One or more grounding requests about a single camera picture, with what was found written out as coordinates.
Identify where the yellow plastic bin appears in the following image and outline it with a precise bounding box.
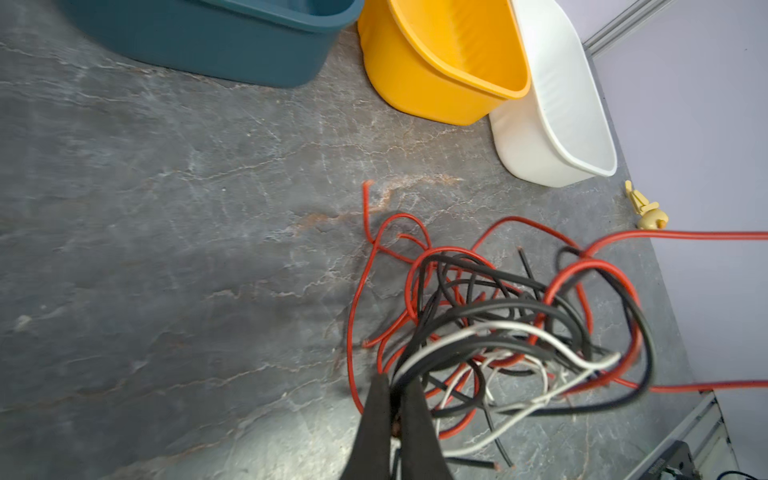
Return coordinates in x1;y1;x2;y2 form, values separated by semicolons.
357;0;532;126

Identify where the cable bundle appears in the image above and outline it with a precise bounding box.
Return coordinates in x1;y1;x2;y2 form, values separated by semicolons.
346;181;656;475

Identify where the beige toy figure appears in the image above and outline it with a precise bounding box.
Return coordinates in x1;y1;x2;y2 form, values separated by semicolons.
625;180;669;230

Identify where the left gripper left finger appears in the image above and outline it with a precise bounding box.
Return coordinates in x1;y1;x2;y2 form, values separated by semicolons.
340;374;392;480

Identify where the white plastic bin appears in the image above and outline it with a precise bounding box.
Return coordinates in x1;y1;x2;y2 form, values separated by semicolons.
489;1;618;188

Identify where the teal plastic bin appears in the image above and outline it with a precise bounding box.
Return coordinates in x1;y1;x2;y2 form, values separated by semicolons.
56;0;363;88

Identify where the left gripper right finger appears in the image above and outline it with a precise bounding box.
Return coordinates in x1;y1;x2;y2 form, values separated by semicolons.
400;380;453;480

